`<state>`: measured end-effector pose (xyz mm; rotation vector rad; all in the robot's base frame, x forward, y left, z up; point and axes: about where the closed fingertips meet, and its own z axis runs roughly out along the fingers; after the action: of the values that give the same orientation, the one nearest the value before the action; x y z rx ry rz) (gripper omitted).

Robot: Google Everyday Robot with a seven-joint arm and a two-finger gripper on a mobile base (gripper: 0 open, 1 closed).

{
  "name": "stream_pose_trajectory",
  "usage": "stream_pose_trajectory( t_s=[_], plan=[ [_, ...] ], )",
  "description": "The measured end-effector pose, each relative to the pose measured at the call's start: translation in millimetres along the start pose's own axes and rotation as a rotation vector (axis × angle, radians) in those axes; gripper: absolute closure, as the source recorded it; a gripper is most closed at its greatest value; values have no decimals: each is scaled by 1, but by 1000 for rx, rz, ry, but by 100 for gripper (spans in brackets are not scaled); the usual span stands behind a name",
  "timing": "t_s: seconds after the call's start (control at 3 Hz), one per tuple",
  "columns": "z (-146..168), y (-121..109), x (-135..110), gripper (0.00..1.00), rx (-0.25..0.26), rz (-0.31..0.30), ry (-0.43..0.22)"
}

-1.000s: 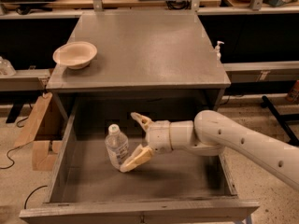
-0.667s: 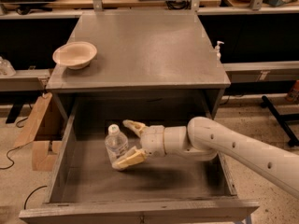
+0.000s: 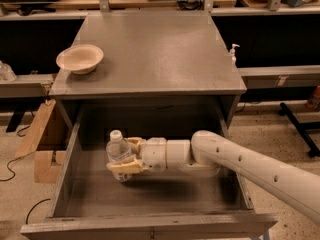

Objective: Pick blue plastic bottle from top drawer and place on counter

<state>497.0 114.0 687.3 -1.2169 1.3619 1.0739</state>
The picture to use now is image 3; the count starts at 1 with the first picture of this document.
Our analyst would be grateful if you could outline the open grey top drawer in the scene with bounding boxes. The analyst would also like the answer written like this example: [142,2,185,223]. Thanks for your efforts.
[20,103,278,240]

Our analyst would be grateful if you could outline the white pump dispenser bottle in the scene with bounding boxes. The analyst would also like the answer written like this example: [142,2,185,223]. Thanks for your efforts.
[229,44,240,65]

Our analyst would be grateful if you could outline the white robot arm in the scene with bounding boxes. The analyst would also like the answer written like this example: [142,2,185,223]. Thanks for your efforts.
[106,130,320,223]

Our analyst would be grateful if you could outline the white paper bowl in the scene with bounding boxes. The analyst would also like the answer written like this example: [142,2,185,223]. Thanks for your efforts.
[56,44,104,75]

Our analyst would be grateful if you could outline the grey cabinet counter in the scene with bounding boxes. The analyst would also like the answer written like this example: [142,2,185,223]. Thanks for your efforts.
[50,10,246,124]

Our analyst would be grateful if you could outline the black stand leg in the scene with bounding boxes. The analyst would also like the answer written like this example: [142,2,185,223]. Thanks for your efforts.
[279,102,320,157]

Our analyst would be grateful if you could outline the black floor cable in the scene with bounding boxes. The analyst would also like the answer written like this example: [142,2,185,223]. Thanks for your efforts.
[0,125,52,225]

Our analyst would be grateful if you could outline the wooden board left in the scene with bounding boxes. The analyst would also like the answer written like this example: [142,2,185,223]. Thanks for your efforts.
[15,100,56,158]

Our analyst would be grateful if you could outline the wooden block on floor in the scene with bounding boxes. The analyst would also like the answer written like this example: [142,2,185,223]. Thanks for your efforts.
[34,150,66,184]

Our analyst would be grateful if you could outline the clear plastic water bottle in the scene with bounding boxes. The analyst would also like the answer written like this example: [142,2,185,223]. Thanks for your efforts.
[106,130,134,169]

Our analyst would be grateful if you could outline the clear plastic container left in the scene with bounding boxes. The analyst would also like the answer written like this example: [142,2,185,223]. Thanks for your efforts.
[0,61,17,82]

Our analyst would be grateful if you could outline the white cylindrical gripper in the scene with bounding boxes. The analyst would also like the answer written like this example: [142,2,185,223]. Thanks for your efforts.
[106,137,167,174]

